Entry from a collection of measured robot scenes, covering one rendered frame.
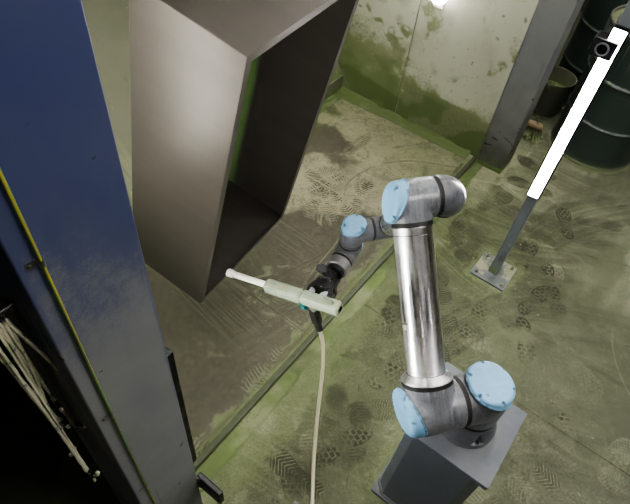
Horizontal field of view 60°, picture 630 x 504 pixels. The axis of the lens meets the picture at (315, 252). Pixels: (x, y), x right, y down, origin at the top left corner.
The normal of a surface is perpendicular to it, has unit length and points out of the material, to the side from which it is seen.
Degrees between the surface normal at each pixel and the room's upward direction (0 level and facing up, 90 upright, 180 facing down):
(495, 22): 90
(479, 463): 0
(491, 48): 90
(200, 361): 0
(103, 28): 57
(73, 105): 90
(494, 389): 5
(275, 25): 12
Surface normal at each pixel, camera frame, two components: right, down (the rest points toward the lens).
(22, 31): 0.80, 0.50
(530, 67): -0.60, 0.58
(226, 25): 0.26, -0.55
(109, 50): 0.71, 0.07
